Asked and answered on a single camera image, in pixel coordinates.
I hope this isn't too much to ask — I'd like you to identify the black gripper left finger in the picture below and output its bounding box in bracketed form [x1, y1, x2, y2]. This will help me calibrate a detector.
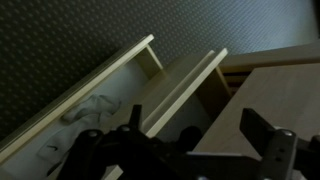
[129, 105, 142, 129]

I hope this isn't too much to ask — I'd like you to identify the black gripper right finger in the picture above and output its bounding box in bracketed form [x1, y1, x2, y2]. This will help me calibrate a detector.
[240, 108, 275, 151]

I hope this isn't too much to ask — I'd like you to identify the wooden drawer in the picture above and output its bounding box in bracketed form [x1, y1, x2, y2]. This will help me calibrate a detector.
[99, 47, 233, 180]
[195, 63, 320, 158]
[0, 35, 163, 180]

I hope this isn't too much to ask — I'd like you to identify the white cloth in drawer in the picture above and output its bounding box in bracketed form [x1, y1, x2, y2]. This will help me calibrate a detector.
[62, 94, 121, 123]

